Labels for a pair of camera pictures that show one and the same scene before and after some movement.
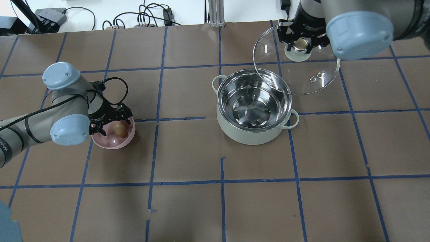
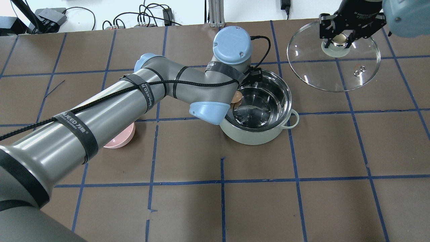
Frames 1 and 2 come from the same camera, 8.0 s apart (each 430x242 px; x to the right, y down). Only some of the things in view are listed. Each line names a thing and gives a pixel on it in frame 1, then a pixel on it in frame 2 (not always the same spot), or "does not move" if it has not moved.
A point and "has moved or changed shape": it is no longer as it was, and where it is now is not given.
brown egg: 121,129 has moved or changed shape
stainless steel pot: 253,104 does not move
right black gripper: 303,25 to 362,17
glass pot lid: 297,72 has moved or changed shape
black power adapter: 167,13 does not move
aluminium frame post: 216,12 does not move
